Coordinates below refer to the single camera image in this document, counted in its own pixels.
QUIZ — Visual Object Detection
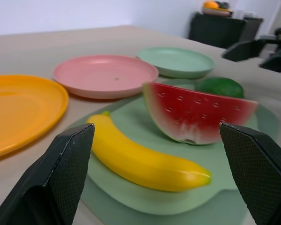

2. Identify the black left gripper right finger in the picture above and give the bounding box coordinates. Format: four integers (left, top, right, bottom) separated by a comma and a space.
219, 121, 281, 225

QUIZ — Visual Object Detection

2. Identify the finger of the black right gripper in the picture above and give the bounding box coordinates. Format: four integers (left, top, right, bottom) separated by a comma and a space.
222, 39, 266, 62
259, 47, 281, 74

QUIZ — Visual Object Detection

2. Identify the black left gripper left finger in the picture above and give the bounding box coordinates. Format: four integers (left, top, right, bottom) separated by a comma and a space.
0, 123, 95, 225

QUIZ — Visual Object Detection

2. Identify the green toy lime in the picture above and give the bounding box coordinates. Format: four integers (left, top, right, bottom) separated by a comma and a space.
195, 76, 245, 99

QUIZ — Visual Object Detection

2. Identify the fruit bowl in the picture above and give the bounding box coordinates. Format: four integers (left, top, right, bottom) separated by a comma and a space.
201, 6, 233, 17

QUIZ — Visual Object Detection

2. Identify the orange fruit in bowl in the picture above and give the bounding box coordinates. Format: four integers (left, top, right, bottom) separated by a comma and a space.
203, 0, 220, 9

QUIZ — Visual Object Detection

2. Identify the light green plate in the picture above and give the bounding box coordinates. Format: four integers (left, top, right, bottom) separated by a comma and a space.
137, 46, 215, 79

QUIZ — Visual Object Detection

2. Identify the yellow-orange plate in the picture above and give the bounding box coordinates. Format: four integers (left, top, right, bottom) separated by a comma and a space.
0, 75, 69, 160

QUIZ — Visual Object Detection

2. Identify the pink plate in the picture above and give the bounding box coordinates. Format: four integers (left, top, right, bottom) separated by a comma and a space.
52, 55, 160, 99

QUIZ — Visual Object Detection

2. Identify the black cabinet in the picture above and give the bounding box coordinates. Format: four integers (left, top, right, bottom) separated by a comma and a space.
188, 12, 264, 49

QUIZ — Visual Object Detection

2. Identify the red watermelon slice toy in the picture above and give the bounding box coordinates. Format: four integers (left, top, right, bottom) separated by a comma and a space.
142, 82, 259, 145

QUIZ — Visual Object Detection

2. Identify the yellow toy banana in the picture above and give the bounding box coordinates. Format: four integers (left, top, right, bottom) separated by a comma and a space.
86, 111, 212, 193

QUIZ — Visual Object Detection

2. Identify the light green tray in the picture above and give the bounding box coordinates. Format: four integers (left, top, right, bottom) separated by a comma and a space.
67, 78, 281, 225

